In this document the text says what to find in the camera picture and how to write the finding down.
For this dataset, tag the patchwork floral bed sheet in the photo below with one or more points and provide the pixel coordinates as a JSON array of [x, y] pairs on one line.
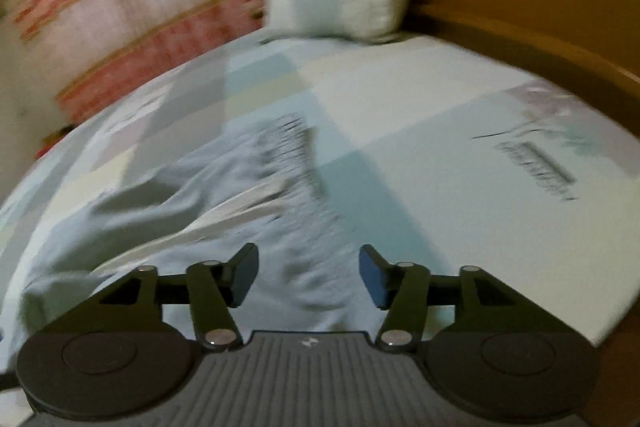
[[425, 117]]

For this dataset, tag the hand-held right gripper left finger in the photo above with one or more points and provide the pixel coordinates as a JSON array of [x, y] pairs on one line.
[[245, 274]]

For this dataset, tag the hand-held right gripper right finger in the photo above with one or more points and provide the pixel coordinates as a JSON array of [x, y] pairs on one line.
[[372, 274]]

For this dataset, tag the light blue fleece pants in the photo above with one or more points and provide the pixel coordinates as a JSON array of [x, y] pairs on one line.
[[280, 227]]

